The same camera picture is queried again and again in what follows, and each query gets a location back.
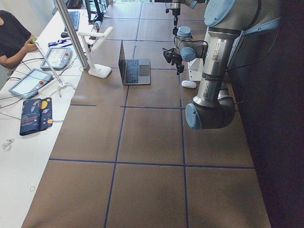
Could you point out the near teach pendant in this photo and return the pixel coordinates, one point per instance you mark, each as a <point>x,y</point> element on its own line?
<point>28,86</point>

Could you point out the white computer mouse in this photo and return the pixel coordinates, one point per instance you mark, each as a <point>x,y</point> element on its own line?
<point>188,84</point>

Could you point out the white pillar with base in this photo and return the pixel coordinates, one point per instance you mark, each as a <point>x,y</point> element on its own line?
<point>195,69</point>

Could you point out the black keyboard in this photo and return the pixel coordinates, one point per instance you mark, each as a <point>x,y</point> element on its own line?
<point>75,19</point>

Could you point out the space print pencil case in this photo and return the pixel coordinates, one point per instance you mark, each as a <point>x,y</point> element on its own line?
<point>36,116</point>

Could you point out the metal rod with claw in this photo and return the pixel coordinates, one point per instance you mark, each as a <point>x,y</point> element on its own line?
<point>62,84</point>

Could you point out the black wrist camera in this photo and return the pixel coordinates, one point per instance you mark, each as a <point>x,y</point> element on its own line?
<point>170,55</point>

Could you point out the black desk mouse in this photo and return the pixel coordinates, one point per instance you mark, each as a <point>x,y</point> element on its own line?
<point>64,35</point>

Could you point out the seated person black shirt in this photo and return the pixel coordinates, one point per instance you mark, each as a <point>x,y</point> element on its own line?
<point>15,40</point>

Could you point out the teach pendant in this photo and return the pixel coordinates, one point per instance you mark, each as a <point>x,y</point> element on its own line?
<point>58,57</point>
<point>28,86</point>

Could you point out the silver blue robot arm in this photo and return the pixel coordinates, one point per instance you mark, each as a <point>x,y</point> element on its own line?
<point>175,7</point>
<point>226,20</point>

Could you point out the far teach pendant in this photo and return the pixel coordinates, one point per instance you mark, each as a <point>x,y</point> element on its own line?
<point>58,57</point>

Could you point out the aluminium frame post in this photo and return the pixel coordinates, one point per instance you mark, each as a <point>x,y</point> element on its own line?
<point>61,7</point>

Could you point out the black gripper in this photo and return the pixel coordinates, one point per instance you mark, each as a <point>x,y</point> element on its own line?
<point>175,12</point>
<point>175,61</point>

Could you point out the grey laptop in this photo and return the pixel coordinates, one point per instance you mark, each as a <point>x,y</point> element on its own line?
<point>134,71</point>

